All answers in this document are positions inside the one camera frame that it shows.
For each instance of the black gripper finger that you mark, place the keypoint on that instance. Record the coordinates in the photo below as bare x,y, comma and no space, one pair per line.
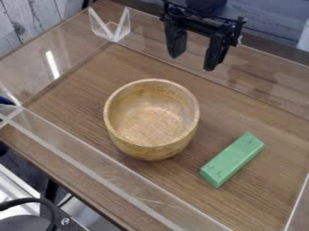
175,37
215,52

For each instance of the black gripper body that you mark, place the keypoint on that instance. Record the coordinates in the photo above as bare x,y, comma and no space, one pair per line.
203,23

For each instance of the green rectangular block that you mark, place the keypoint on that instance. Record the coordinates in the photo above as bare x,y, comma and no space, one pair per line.
231,159

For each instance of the brown wooden bowl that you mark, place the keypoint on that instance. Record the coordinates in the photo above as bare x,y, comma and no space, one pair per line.
151,117

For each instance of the black table leg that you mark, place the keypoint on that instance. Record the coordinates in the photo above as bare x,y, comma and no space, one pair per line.
51,190

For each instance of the clear acrylic corner bracket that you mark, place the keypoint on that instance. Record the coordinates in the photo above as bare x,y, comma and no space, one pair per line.
110,31

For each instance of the clear acrylic enclosure wall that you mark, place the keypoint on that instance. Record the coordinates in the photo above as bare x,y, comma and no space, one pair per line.
59,78

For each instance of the black metal clamp bracket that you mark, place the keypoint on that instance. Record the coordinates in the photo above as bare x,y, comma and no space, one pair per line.
64,221

